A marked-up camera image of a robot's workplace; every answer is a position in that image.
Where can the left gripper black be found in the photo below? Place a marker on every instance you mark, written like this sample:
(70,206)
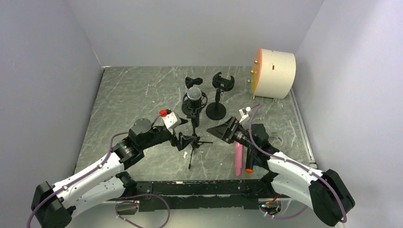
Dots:
(184,140)

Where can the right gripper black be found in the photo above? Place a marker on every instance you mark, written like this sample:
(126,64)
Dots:
(226,130)

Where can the pink microphone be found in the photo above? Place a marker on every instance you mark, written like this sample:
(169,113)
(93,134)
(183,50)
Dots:
(238,158)

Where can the black round-base shock-mount stand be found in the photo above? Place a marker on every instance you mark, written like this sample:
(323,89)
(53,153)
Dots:
(217,111)

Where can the black tripod microphone stand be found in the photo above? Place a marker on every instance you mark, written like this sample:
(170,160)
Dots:
(197,143)

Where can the black microphone orange end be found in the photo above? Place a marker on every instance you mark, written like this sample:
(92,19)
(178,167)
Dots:
(250,160)

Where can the grey-head microphone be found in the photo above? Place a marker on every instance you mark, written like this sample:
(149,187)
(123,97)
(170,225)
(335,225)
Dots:
(194,95)

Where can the black round-base clip stand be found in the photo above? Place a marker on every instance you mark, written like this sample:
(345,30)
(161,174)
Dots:
(190,82)

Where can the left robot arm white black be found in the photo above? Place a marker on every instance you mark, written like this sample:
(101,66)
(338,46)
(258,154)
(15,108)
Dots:
(55,205)

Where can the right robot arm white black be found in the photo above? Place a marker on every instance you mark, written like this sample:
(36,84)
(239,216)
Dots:
(322,191)

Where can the beige cylindrical drum box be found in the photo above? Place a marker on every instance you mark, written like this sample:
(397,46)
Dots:
(273,73)

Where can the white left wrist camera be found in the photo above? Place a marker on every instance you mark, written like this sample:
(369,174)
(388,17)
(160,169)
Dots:
(171,119)

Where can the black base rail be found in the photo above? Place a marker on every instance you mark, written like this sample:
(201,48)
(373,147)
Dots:
(206,194)

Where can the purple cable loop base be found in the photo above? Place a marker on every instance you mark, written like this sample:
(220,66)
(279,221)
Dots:
(140,203)

